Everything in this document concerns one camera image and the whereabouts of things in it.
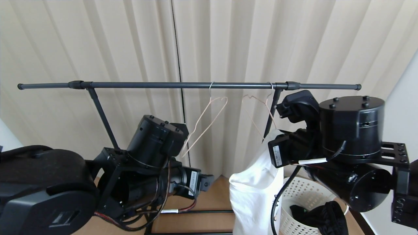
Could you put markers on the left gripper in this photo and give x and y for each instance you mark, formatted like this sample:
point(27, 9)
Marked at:
point(183, 182)

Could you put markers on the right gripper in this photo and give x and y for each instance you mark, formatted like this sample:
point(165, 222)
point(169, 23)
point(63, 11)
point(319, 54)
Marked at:
point(294, 150)

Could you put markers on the white printed t-shirt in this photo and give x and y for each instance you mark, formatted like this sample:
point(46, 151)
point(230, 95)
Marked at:
point(254, 195)

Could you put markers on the pink clothes hanger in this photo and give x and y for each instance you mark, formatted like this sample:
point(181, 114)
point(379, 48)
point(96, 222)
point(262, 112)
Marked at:
point(258, 100)
point(209, 122)

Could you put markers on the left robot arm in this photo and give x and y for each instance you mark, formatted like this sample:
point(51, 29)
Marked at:
point(39, 182)

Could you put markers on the white laundry basket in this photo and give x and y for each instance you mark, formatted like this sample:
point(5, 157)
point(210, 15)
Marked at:
point(303, 192)

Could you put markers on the black clothes rack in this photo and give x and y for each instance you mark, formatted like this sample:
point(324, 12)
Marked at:
point(147, 85)

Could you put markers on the black garment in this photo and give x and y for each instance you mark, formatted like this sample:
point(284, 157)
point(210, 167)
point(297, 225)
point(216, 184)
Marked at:
point(326, 218)

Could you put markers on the beige curtain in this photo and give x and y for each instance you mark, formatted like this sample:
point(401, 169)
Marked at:
point(81, 39)

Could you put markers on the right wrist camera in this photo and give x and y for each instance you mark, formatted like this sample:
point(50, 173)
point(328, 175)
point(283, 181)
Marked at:
point(298, 106)

